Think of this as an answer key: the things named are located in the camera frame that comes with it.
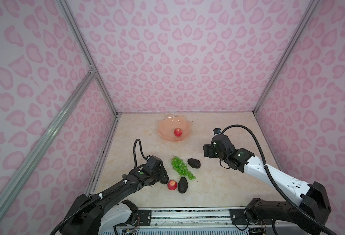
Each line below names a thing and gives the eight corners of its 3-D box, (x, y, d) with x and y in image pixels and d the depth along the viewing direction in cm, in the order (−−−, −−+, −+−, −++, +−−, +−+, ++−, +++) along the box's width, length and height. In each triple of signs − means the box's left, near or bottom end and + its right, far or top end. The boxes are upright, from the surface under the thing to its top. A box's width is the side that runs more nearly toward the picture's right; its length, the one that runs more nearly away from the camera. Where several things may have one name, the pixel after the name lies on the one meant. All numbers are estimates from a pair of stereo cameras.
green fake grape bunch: (187, 185, 85) (187, 182, 82) (169, 163, 94) (169, 160, 91) (195, 178, 88) (196, 175, 84) (177, 157, 96) (177, 154, 93)
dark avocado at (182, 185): (177, 194, 82) (177, 191, 79) (177, 179, 87) (177, 176, 84) (187, 194, 82) (187, 191, 79) (186, 179, 87) (187, 176, 84)
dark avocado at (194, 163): (187, 168, 92) (187, 165, 89) (187, 160, 95) (187, 158, 92) (200, 168, 92) (200, 165, 89) (199, 160, 95) (200, 158, 92)
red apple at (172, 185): (168, 190, 83) (167, 188, 80) (168, 182, 86) (167, 179, 83) (177, 190, 83) (177, 188, 80) (177, 182, 86) (177, 179, 83)
